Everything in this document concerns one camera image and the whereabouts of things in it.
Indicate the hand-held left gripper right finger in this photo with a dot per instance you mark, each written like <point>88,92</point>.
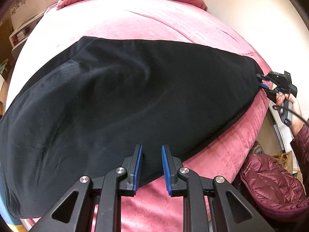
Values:
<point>166,169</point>

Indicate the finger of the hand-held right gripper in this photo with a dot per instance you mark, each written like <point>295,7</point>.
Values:
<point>263,77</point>
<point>268,90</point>

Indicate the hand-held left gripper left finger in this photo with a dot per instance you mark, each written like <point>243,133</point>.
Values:
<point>138,166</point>

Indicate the black pants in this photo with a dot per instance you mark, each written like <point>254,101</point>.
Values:
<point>108,101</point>

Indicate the person's right forearm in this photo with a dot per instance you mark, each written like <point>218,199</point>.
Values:
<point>301,140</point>

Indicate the person's right hand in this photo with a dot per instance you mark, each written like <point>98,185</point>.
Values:
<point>296,108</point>

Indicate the white low cabinet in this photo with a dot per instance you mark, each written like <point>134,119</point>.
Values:
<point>277,130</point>

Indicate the patterned rug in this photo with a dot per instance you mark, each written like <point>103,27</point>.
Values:
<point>257,148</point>

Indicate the wicker chair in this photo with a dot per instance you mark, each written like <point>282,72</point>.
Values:
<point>288,160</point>

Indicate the person's maroon puffer jacket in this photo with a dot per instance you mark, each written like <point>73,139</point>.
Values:
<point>270,181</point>

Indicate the pink velvet bed cover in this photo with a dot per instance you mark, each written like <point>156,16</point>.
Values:
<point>144,21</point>

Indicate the white shelf unit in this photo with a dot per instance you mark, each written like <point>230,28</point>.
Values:
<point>21,35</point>

